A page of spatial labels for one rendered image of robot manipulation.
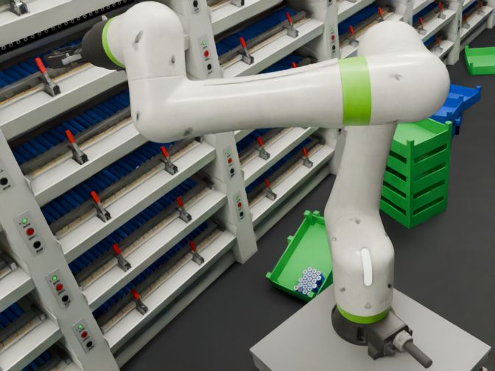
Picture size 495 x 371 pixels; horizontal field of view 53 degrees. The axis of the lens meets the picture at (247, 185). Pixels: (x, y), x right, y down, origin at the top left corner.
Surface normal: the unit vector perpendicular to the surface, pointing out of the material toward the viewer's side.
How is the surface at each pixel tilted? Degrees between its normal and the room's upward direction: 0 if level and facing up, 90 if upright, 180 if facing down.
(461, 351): 2
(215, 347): 0
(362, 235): 4
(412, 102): 88
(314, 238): 21
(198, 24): 90
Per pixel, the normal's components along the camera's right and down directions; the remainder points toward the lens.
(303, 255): -0.39, -0.58
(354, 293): -0.39, 0.57
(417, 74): -0.11, -0.11
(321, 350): -0.14, -0.81
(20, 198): 0.76, 0.25
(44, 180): 0.07, -0.71
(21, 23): 0.77, 0.49
